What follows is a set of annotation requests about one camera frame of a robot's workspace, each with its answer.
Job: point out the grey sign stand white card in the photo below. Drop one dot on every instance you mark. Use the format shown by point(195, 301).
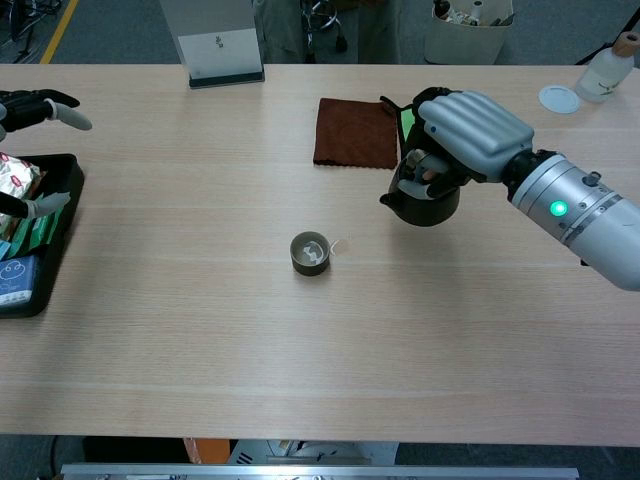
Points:
point(220, 50)

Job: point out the beige storage bin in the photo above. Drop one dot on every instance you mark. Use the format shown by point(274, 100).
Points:
point(465, 45)

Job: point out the brown cloth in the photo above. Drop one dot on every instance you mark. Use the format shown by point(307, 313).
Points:
point(355, 132)

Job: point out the person in khaki trousers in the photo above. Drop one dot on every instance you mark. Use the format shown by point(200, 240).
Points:
point(280, 35)

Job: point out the black metal frame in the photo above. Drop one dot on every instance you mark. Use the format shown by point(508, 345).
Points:
point(19, 25)

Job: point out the foil snack bag red labels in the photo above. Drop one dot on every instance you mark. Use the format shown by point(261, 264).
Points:
point(15, 180)

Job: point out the chrome stool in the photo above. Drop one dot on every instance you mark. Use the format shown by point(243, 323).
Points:
point(325, 20)

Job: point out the green cloth with black edge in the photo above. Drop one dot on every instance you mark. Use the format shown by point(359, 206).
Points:
point(406, 120)

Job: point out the black cast iron teapot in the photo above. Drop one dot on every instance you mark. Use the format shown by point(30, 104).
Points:
point(425, 212)

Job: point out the black plastic tray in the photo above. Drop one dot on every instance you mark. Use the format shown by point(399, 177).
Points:
point(65, 175)

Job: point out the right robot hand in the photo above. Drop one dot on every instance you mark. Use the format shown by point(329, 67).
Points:
point(475, 130)

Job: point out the glass bottle with wooden cork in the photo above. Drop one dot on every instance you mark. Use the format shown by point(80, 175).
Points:
point(600, 75)

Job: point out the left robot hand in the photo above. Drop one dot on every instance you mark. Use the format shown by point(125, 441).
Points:
point(30, 107)

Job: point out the orange object under table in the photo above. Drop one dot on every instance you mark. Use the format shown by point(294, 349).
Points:
point(210, 450)

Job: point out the white round coaster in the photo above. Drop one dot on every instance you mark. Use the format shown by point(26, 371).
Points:
point(560, 99)

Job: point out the blue packet with face print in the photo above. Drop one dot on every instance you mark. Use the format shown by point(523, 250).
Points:
point(17, 280)

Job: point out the light blue packet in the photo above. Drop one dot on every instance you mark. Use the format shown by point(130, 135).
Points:
point(4, 249)

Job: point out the dark ceramic tea cup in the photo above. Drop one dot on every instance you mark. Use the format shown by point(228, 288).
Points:
point(310, 270)

